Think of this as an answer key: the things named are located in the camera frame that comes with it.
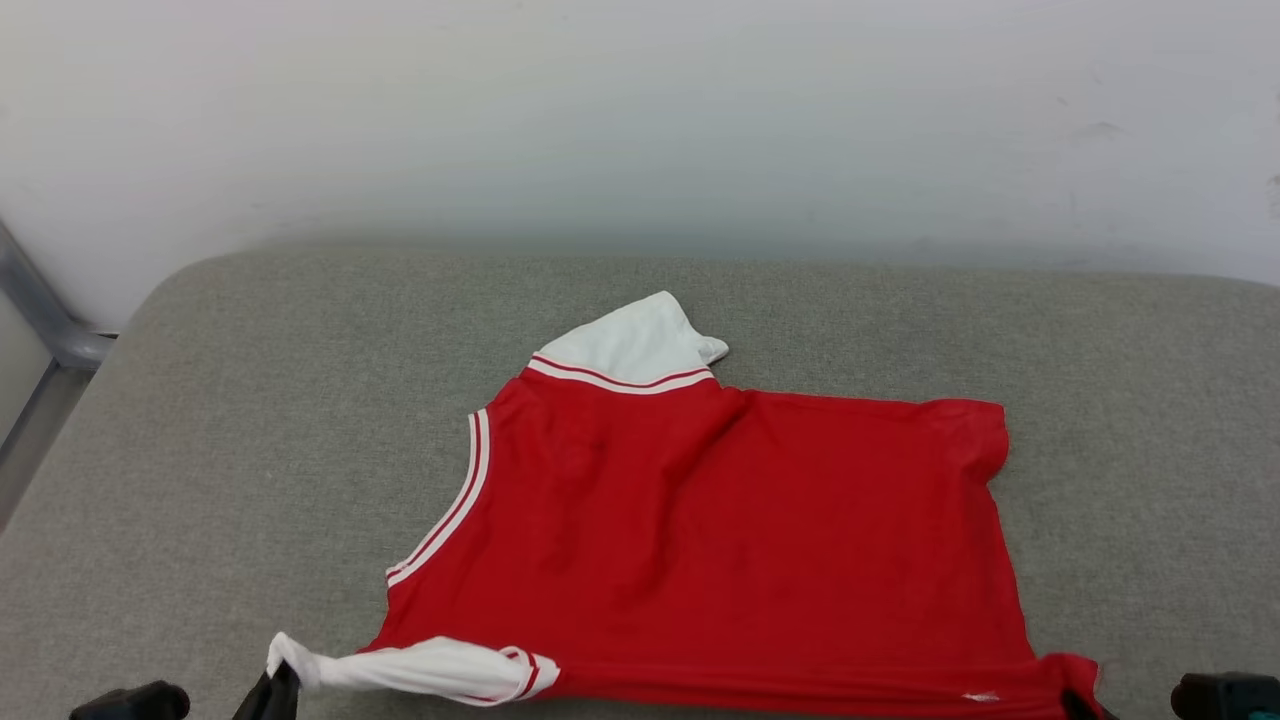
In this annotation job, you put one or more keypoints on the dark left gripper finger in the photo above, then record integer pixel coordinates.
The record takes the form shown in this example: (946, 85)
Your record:
(285, 698)
(252, 702)

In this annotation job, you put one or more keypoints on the red white sleeved jersey garment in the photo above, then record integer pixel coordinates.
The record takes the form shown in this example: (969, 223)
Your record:
(720, 540)

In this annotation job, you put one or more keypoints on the grey fabric sofa cushion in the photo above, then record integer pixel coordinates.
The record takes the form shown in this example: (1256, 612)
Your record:
(200, 450)

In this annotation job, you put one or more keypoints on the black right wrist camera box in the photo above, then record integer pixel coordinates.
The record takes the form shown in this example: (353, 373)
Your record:
(1225, 698)

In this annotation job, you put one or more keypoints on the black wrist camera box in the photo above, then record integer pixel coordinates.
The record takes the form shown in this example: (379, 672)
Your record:
(1225, 698)
(130, 703)

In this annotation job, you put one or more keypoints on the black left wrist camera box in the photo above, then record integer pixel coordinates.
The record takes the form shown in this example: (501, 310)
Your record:
(130, 703)

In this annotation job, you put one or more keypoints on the grey metal frame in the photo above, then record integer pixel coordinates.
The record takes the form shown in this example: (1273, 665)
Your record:
(40, 320)

